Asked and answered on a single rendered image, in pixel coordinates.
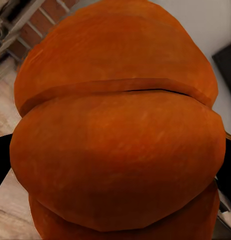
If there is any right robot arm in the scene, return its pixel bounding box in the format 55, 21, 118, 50
214, 176, 228, 196

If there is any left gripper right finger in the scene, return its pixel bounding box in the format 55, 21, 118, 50
216, 138, 231, 202

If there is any pumpkin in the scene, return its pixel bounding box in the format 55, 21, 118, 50
9, 0, 231, 240

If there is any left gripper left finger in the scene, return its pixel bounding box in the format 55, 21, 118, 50
0, 134, 13, 185

